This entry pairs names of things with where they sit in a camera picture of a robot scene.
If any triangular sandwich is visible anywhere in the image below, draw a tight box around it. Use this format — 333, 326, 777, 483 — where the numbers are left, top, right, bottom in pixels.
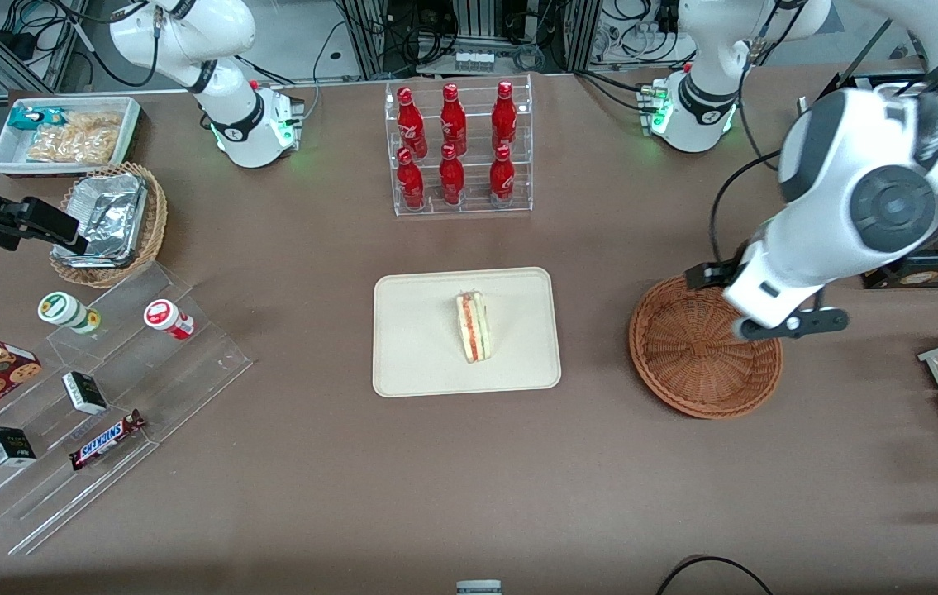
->
455, 289, 492, 364

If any round brown wicker basket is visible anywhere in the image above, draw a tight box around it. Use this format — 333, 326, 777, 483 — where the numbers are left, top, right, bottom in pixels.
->
628, 274, 783, 420

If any light tan wicker basket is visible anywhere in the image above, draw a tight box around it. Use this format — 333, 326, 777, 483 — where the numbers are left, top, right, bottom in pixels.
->
50, 162, 169, 288

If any beige plastic tray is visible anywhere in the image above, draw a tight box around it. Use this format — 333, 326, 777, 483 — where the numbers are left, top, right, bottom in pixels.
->
372, 266, 562, 399

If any silver foil container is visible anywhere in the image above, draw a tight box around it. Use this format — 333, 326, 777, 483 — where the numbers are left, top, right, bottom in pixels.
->
53, 172, 149, 267

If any white rectangular plastic bin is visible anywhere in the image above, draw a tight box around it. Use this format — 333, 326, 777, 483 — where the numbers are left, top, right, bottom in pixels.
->
0, 97, 143, 177

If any clear bag of chips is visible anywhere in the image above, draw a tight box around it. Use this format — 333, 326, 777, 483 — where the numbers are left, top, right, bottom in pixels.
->
64, 111, 123, 135
26, 124, 119, 164

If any green lidded white cup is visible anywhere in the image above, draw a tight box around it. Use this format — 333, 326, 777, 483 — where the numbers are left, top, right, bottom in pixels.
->
37, 292, 102, 336

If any teal snack packet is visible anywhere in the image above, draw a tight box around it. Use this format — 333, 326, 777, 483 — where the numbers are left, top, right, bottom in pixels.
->
8, 107, 64, 131

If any red lidded white cup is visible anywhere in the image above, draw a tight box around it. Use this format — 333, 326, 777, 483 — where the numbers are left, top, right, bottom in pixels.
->
144, 299, 195, 341

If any black food warmer machine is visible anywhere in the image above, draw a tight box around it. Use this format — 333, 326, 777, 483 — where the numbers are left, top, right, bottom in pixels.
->
799, 70, 938, 290

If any small black carton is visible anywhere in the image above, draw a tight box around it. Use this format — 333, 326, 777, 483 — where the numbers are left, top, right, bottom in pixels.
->
62, 371, 108, 416
0, 426, 38, 468

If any clear acrylic stepped shelf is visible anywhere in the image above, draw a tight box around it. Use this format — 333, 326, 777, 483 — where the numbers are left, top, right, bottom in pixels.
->
0, 263, 255, 556

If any Snickers chocolate bar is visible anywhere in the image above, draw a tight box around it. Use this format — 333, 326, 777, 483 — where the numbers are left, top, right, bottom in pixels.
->
68, 409, 147, 472

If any red cola bottle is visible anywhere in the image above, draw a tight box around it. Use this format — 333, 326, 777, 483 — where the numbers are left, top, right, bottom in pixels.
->
489, 145, 516, 207
397, 147, 426, 210
397, 87, 428, 158
491, 80, 518, 152
439, 144, 466, 207
440, 83, 468, 156

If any clear acrylic bottle rack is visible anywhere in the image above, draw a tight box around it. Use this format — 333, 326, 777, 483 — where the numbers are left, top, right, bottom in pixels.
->
384, 73, 534, 218

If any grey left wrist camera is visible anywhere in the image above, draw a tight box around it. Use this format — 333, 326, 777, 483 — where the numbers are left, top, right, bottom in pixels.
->
736, 307, 850, 342

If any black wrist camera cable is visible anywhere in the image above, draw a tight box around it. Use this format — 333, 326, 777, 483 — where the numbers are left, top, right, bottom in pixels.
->
708, 0, 800, 267

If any black looped cable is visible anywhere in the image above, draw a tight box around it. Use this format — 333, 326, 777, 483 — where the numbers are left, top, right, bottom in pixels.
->
655, 555, 775, 595

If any aluminium profile frame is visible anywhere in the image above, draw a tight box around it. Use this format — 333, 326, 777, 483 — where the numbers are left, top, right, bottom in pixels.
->
335, 0, 602, 77

